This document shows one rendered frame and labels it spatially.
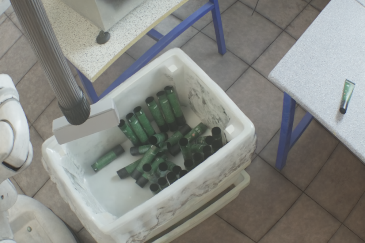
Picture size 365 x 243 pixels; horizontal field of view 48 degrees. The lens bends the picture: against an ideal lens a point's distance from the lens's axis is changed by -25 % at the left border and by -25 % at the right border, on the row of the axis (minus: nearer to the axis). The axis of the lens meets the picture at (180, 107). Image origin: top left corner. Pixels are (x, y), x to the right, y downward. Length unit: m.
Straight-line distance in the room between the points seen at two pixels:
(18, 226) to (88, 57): 0.89
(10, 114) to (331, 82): 1.09
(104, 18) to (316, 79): 0.75
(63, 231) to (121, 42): 0.82
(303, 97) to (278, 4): 1.31
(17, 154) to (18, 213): 1.09
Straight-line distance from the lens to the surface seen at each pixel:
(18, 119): 0.98
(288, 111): 1.76
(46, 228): 1.98
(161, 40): 2.11
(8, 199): 1.42
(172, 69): 1.74
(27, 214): 2.05
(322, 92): 1.59
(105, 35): 1.76
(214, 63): 2.54
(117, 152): 1.84
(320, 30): 1.75
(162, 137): 1.78
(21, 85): 2.83
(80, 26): 1.86
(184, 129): 1.83
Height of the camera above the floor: 2.10
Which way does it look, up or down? 60 degrees down
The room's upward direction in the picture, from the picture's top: 15 degrees counter-clockwise
